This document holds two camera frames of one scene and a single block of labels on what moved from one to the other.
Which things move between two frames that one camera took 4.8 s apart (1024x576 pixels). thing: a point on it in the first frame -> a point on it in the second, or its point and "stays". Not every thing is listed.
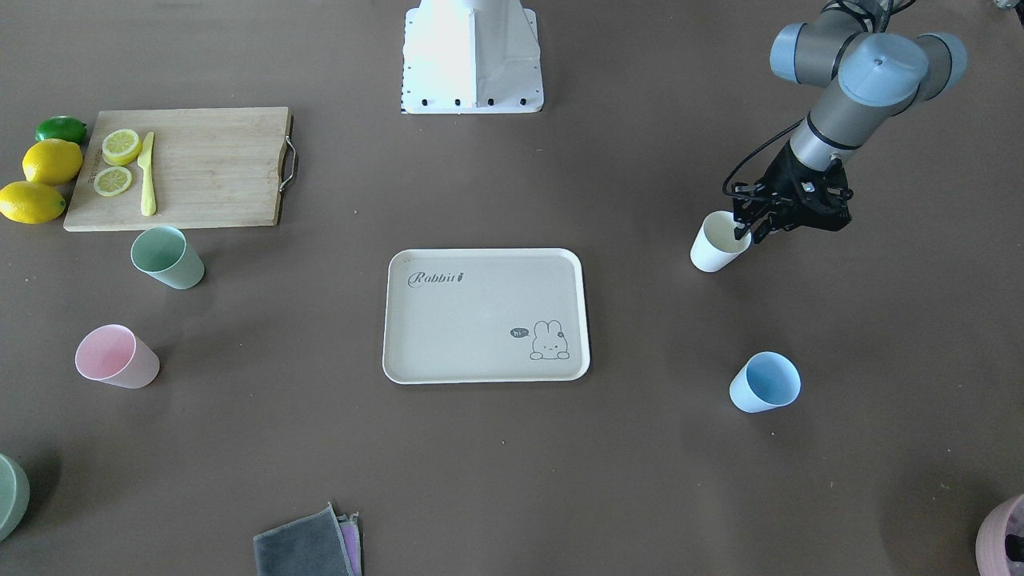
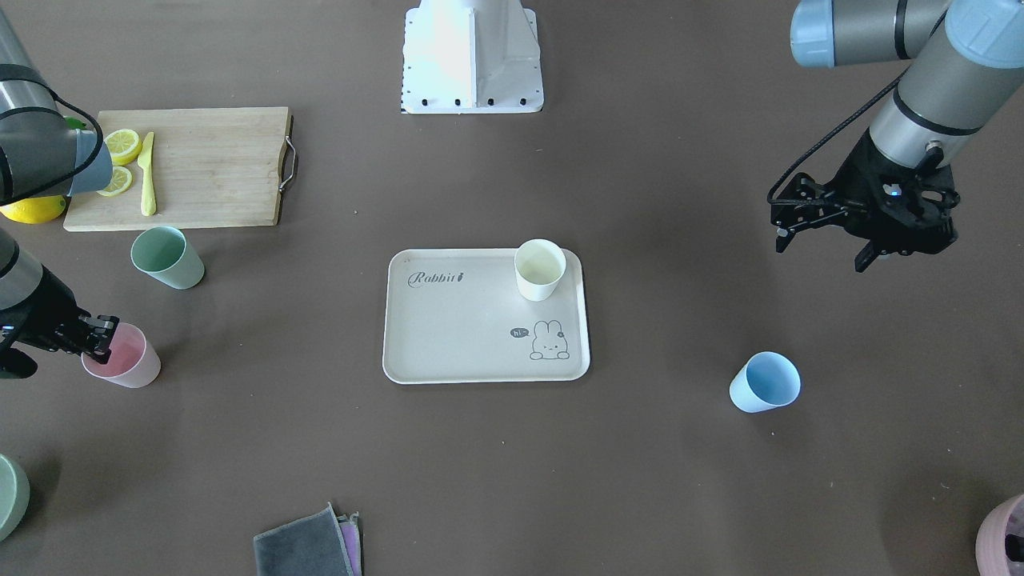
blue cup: [766, 381] stays
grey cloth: [312, 546] stays
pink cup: [114, 354] stays
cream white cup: [715, 245] -> [540, 266]
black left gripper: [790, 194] -> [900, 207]
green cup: [166, 254] stays
